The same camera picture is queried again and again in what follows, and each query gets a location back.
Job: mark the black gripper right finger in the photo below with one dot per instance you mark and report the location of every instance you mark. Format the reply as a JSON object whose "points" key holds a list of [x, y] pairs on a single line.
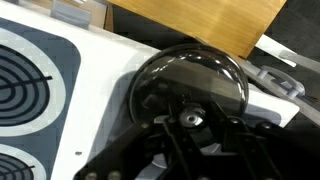
{"points": [[263, 152]]}

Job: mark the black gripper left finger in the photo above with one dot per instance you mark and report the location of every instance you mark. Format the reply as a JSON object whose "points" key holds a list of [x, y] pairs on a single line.
{"points": [[132, 151]]}

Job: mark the toy kitchen play set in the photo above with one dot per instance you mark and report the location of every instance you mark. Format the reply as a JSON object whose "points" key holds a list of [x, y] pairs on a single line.
{"points": [[64, 98]]}

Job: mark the wooden table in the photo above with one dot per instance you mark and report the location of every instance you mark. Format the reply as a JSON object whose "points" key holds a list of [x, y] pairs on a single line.
{"points": [[234, 26]]}

